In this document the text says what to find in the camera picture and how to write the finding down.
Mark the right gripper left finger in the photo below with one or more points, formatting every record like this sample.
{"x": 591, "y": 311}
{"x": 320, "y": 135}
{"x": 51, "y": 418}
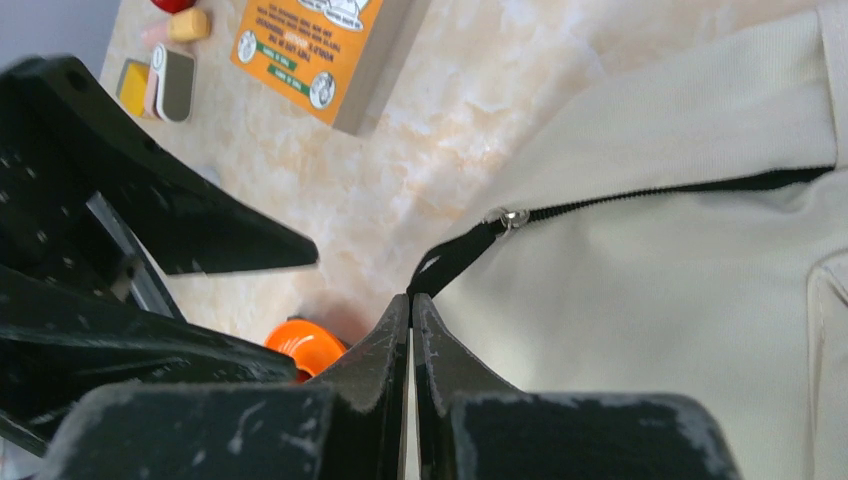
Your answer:
{"x": 346, "y": 423}

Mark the cream canvas student bag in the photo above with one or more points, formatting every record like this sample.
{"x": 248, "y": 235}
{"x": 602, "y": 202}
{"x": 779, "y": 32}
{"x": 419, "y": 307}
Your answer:
{"x": 679, "y": 228}

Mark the red black stamp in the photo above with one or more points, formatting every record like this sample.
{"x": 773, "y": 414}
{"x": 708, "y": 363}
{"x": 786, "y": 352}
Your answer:
{"x": 173, "y": 6}

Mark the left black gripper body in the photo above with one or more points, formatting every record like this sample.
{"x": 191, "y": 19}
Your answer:
{"x": 63, "y": 235}

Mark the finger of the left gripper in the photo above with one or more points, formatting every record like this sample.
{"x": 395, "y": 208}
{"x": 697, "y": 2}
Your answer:
{"x": 188, "y": 224}
{"x": 58, "y": 343}

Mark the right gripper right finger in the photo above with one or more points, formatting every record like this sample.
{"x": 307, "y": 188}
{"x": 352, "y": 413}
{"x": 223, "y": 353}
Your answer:
{"x": 473, "y": 424}

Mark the orange book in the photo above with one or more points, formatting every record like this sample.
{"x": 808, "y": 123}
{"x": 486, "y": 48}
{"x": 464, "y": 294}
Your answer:
{"x": 334, "y": 60}

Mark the pink white eraser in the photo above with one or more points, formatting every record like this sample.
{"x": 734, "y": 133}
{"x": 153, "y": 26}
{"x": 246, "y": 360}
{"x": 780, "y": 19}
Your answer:
{"x": 170, "y": 85}

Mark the tan cork stopper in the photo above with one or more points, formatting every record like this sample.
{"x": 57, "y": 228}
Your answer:
{"x": 189, "y": 25}

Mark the yellow eraser block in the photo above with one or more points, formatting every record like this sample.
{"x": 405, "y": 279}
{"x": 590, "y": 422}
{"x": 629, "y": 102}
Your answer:
{"x": 132, "y": 87}

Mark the orange ring toy on bricks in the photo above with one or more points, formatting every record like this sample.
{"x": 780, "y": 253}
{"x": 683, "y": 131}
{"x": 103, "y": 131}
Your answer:
{"x": 312, "y": 347}

